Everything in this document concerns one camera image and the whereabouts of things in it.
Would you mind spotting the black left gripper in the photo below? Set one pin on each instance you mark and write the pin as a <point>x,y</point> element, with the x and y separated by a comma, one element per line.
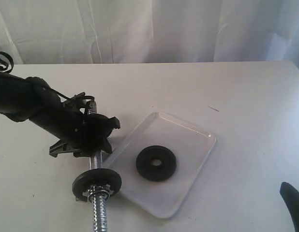
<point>68,123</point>

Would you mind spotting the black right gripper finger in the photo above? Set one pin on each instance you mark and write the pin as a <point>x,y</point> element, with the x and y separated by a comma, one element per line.
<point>290,195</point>

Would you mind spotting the black weight plate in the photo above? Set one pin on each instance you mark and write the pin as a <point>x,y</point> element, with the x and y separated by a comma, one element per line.
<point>99,177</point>
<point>156,163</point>
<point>101,127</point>

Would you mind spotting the chrome spinlock collar nut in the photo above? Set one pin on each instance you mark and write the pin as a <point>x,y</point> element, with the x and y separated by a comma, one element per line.
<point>85,194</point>

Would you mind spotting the chrome threaded dumbbell bar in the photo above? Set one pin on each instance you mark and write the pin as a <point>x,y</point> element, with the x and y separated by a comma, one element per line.
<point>99,215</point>

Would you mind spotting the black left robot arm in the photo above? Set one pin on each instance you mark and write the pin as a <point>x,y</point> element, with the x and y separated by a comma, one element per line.
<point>20,99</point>

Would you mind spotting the white plastic tray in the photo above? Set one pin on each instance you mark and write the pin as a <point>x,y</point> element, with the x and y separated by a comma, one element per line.
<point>191,144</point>

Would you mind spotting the white backdrop curtain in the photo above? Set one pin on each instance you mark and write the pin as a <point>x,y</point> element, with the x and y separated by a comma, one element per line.
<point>149,31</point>

